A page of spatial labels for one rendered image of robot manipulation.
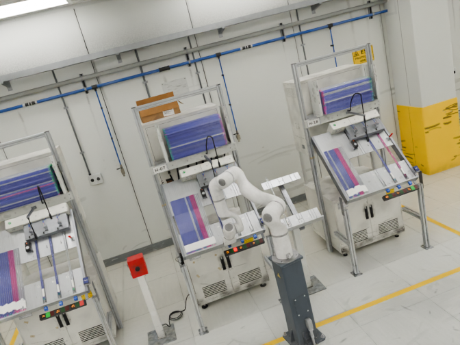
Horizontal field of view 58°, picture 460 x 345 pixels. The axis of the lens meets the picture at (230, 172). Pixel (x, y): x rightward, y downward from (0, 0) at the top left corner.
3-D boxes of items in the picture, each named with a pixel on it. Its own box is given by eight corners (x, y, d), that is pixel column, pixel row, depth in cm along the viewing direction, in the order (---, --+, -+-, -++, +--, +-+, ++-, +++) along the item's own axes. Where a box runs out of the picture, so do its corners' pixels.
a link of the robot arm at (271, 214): (290, 229, 292) (283, 198, 286) (280, 242, 277) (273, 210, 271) (274, 228, 298) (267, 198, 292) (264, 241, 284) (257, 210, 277)
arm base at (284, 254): (303, 256, 290) (298, 232, 285) (280, 267, 284) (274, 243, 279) (289, 246, 307) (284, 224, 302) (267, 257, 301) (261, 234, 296)
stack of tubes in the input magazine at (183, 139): (228, 144, 364) (220, 113, 356) (172, 161, 355) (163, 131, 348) (224, 142, 376) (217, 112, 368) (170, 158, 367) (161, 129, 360)
